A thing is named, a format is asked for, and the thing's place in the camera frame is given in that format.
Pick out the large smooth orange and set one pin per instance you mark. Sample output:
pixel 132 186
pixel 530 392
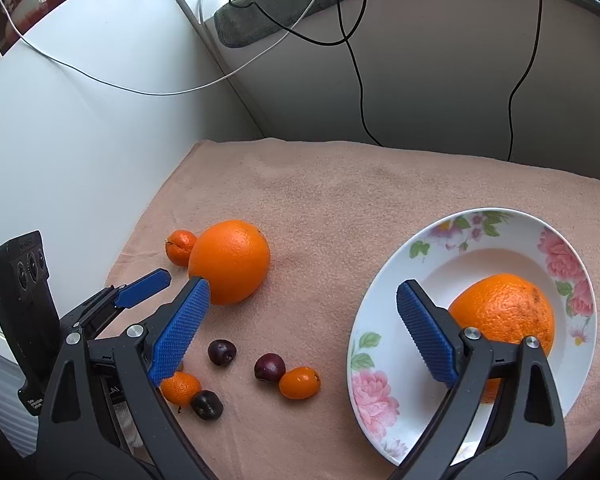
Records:
pixel 230 260

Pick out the small mandarin with stem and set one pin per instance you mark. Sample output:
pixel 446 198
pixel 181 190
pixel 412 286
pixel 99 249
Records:
pixel 182 389

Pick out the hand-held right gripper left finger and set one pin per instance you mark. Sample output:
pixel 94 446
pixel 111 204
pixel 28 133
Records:
pixel 180 330

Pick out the rough-skinned orange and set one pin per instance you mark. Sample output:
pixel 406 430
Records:
pixel 505 310

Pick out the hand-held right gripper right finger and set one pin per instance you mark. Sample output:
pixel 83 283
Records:
pixel 425 335

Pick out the white cabinet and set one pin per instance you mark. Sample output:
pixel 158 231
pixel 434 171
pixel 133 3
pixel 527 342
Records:
pixel 80 135

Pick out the white ribbed panel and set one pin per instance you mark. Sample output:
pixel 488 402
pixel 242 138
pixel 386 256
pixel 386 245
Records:
pixel 0 400

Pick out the dark plum front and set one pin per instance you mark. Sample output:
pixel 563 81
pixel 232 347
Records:
pixel 222 351

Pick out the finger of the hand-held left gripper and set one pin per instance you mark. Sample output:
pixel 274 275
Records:
pixel 145 287

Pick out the white floral plate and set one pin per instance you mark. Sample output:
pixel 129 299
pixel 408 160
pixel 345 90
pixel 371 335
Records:
pixel 480 260

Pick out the orange kumquat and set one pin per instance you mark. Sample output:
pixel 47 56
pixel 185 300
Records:
pixel 300 383

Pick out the grey-green cloth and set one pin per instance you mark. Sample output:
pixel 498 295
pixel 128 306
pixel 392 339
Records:
pixel 260 20

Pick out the dark red cherry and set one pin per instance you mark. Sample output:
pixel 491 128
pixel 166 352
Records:
pixel 206 404

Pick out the dark plum back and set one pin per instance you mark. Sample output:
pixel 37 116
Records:
pixel 269 366

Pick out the dark plum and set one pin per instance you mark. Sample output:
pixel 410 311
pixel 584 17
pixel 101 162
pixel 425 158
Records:
pixel 269 366
pixel 222 351

